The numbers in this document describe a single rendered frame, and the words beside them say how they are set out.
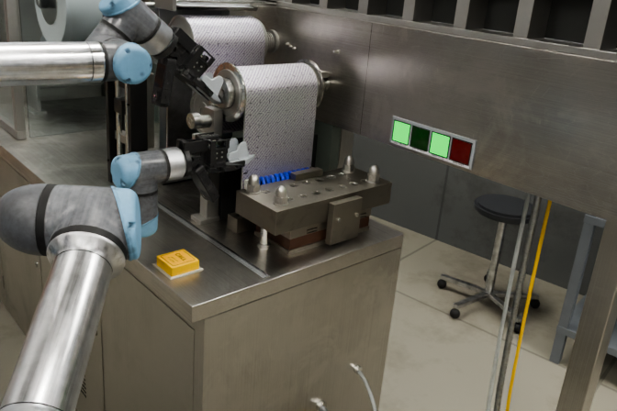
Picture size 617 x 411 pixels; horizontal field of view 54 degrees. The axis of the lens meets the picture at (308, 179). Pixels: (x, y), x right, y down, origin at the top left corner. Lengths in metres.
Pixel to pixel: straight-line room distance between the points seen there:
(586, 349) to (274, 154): 0.90
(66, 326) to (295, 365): 0.81
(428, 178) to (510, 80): 2.50
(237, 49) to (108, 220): 0.89
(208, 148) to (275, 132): 0.22
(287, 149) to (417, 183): 2.33
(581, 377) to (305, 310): 0.68
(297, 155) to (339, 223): 0.25
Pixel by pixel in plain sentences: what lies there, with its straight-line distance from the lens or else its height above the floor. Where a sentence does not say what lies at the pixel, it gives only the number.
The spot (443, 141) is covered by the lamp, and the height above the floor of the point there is 1.20.
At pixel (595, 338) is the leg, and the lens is 1.60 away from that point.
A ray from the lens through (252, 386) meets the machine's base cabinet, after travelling 1.49.
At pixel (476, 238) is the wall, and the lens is 3.77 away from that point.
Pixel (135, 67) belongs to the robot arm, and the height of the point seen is 1.36.
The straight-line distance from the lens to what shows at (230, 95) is 1.49.
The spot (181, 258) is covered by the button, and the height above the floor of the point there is 0.92.
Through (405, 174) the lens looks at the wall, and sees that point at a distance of 3.91.
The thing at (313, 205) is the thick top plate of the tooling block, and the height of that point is 1.02.
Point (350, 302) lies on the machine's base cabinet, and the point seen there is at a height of 0.75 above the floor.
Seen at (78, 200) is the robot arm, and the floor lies 1.19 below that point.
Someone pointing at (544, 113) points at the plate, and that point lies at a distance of 1.34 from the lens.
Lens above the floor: 1.56
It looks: 19 degrees down
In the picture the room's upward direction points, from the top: 5 degrees clockwise
